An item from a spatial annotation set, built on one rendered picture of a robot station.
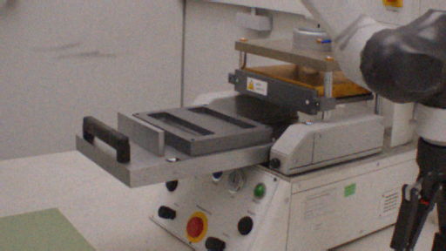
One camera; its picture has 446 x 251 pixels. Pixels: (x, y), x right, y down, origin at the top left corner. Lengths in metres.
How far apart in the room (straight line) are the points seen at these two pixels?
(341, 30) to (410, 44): 0.13
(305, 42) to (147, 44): 1.59
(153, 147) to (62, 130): 1.67
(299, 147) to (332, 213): 0.16
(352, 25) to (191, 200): 0.51
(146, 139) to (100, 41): 1.65
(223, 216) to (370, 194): 0.29
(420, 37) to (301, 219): 0.44
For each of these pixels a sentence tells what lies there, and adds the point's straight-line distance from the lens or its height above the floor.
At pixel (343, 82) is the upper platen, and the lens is 1.18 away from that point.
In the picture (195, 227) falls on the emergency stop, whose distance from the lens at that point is 1.15.
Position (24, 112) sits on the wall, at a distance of 2.58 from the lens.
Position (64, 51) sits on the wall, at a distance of 2.58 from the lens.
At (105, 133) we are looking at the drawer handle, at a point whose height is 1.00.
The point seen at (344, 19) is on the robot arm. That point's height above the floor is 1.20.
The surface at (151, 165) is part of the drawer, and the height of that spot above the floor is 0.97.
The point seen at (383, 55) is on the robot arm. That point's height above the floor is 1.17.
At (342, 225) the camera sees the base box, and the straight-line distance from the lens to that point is 1.17.
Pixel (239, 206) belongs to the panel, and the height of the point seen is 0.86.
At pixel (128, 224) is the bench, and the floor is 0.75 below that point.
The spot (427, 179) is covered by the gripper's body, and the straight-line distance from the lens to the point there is 0.86.
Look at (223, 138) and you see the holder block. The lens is 1.01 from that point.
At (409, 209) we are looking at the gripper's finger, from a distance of 0.85.
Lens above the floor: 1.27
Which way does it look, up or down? 15 degrees down
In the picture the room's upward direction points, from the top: 2 degrees clockwise
